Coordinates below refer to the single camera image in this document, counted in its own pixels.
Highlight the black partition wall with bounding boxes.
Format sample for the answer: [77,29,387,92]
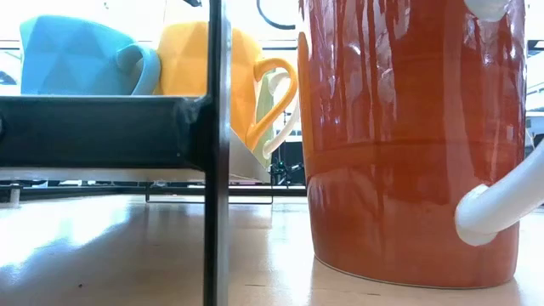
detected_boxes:
[275,140,308,188]

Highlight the wooden shelf rack black frame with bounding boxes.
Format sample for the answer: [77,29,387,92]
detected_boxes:
[0,0,275,306]

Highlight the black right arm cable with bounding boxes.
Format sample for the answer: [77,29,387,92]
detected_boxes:
[256,0,298,31]

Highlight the blue faceted mug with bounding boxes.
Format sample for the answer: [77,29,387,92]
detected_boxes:
[19,14,162,97]

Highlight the red mug white handle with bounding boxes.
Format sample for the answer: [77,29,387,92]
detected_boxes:
[297,0,544,291]

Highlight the pale green mug white handle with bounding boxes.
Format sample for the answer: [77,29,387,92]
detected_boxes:
[253,70,302,170]

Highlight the yellow faceted mug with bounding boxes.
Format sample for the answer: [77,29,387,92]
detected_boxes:
[155,20,299,153]

